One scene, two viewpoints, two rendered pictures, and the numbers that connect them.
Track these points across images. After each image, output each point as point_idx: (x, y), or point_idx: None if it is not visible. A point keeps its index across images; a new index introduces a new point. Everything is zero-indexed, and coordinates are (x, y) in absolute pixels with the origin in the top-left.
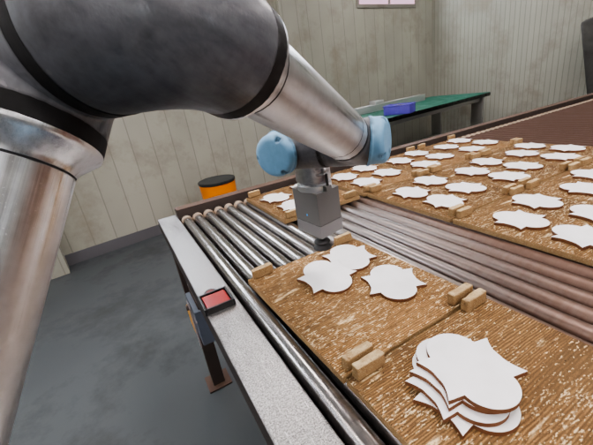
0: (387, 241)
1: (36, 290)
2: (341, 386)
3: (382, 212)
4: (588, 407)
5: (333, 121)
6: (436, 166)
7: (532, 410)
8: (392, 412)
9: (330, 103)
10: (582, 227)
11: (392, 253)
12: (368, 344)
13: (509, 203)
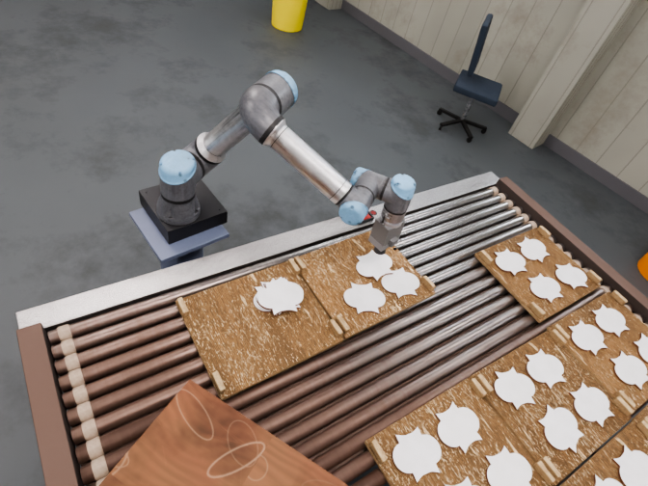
0: (433, 319)
1: (237, 134)
2: None
3: (499, 333)
4: (259, 337)
5: (302, 174)
6: (647, 428)
7: (261, 316)
8: (270, 271)
9: (298, 167)
10: (433, 463)
11: (411, 315)
12: (303, 266)
13: (508, 447)
